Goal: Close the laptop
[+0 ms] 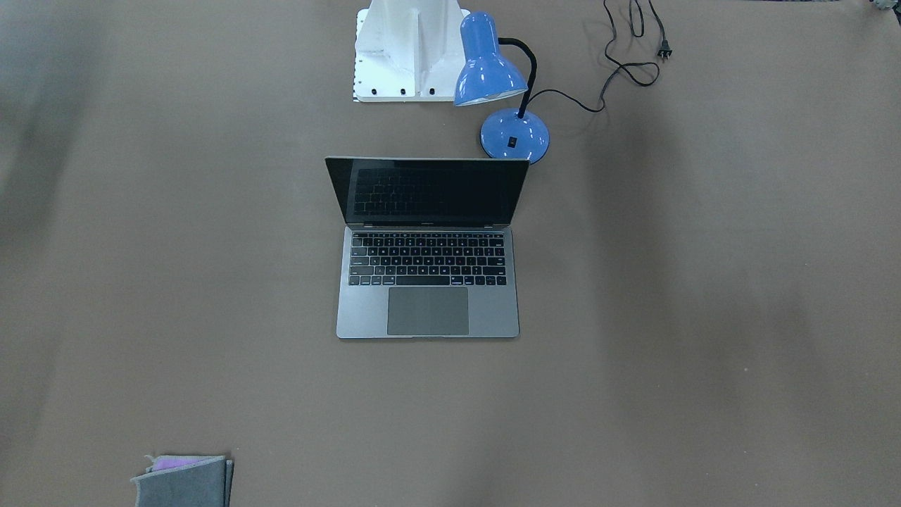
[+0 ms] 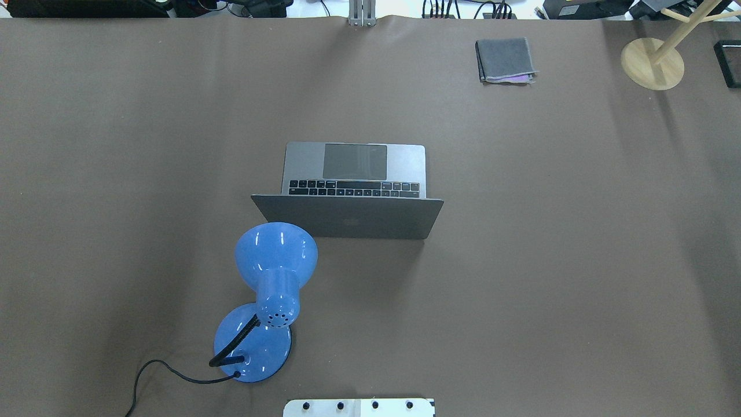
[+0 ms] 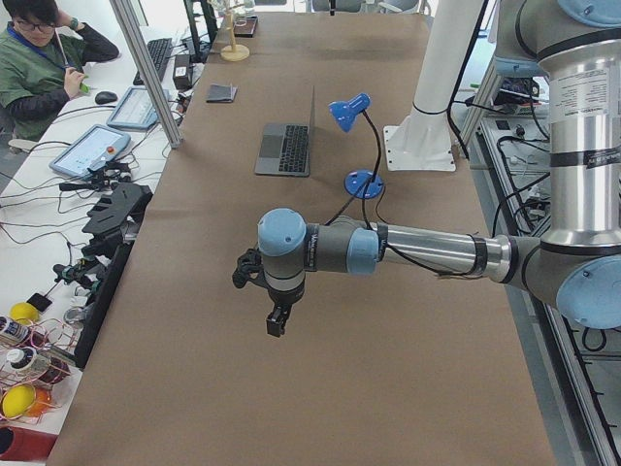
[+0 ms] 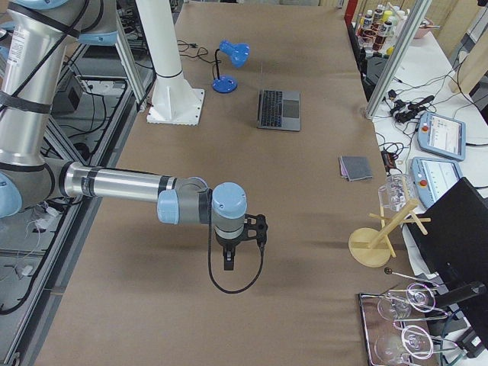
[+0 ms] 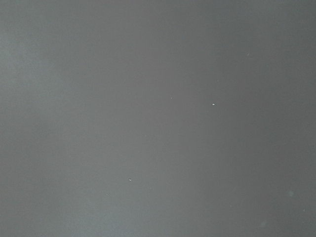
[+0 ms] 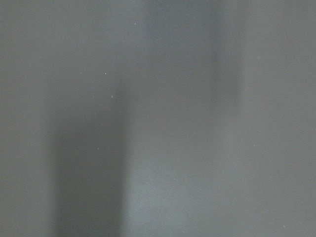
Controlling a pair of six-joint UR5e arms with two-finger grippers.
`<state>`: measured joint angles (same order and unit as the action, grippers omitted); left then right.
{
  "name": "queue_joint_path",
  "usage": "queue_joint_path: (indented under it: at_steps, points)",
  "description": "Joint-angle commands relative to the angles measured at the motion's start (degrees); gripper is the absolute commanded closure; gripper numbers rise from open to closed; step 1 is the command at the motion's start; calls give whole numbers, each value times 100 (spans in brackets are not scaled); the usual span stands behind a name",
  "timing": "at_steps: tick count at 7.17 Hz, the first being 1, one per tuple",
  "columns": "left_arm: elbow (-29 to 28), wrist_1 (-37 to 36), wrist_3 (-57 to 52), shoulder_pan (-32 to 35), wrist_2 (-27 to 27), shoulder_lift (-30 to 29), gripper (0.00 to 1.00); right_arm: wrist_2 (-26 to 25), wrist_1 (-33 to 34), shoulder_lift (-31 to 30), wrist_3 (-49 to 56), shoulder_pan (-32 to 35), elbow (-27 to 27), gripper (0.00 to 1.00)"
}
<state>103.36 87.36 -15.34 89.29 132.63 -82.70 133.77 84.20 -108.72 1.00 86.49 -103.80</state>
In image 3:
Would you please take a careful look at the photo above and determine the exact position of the person in green shirt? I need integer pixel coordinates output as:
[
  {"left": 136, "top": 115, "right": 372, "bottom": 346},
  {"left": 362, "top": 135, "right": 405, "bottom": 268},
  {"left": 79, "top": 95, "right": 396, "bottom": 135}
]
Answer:
[{"left": 1, "top": 1, "right": 119, "bottom": 141}]

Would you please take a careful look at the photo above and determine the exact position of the wooden stand with round base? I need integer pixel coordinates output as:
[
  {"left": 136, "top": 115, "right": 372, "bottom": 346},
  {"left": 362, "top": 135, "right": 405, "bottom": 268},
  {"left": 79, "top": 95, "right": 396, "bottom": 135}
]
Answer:
[{"left": 211, "top": 0, "right": 250, "bottom": 62}]

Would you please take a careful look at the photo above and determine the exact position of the upper teach pendant tablet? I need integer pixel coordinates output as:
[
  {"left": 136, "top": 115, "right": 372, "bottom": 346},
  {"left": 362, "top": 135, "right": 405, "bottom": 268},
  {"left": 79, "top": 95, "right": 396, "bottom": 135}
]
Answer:
[{"left": 107, "top": 85, "right": 158, "bottom": 131}]

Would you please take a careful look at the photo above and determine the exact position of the teach pendant tablet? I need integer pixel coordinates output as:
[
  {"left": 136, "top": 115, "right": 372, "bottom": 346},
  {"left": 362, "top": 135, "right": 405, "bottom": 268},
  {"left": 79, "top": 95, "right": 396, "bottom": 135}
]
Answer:
[
  {"left": 107, "top": 85, "right": 158, "bottom": 131},
  {"left": 49, "top": 124, "right": 131, "bottom": 178}
]

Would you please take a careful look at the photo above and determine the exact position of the aluminium frame post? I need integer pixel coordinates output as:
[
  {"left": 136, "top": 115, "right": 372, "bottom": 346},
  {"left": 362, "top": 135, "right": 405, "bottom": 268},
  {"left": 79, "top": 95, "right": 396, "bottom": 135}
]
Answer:
[{"left": 110, "top": 0, "right": 181, "bottom": 150}]

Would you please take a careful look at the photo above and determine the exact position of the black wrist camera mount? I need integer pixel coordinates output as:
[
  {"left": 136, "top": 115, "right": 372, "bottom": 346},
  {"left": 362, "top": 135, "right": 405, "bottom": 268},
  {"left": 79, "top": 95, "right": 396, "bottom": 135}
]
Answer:
[{"left": 232, "top": 249, "right": 267, "bottom": 289}]

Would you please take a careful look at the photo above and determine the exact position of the blue desk lamp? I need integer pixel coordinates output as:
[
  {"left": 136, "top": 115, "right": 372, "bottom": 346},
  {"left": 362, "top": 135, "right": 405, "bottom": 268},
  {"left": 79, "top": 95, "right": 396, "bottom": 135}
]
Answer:
[{"left": 329, "top": 92, "right": 384, "bottom": 200}]

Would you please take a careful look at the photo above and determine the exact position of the black computer mouse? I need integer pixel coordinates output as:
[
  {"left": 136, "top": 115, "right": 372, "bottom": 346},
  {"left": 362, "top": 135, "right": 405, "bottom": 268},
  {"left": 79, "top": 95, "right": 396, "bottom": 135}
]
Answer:
[{"left": 94, "top": 91, "right": 118, "bottom": 105}]

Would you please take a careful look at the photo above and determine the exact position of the folded grey cloth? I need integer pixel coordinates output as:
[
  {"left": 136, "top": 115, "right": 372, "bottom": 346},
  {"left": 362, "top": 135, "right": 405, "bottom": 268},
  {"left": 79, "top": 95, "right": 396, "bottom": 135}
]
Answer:
[{"left": 206, "top": 83, "right": 238, "bottom": 103}]

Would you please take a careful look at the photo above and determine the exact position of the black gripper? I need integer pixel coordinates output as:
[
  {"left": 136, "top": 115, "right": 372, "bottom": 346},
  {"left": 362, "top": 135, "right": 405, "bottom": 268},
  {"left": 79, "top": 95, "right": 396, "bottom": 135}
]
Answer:
[{"left": 266, "top": 304, "right": 291, "bottom": 338}]

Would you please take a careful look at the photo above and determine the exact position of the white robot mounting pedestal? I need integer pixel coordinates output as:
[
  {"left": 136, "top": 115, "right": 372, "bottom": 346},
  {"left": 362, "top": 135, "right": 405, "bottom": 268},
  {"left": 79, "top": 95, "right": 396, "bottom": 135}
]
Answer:
[{"left": 384, "top": 0, "right": 487, "bottom": 172}]

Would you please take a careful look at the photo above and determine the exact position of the black lamp power cable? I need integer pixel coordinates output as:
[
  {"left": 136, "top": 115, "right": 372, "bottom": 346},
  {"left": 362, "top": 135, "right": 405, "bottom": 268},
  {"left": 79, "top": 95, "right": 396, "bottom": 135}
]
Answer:
[{"left": 323, "top": 187, "right": 388, "bottom": 229}]

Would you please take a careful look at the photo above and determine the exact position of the black tray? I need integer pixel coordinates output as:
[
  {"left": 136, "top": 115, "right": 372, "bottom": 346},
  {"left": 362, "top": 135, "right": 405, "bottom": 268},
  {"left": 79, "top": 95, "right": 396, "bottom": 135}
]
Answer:
[{"left": 233, "top": 17, "right": 258, "bottom": 38}]

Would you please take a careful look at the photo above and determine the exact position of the black keyboard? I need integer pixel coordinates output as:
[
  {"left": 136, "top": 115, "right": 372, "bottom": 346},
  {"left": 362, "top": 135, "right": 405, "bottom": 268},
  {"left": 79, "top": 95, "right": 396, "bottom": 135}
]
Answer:
[{"left": 147, "top": 38, "right": 173, "bottom": 81}]

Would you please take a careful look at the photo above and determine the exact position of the lower teach pendant tablet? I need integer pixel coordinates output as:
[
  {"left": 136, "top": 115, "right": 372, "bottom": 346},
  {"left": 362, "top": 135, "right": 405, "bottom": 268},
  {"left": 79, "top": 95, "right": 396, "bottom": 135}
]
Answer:
[{"left": 49, "top": 124, "right": 131, "bottom": 178}]

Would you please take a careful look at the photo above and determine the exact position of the grey laptop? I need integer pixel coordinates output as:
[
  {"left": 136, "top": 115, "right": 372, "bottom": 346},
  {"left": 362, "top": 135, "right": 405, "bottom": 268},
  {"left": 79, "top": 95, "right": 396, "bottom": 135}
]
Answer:
[{"left": 254, "top": 86, "right": 315, "bottom": 178}]

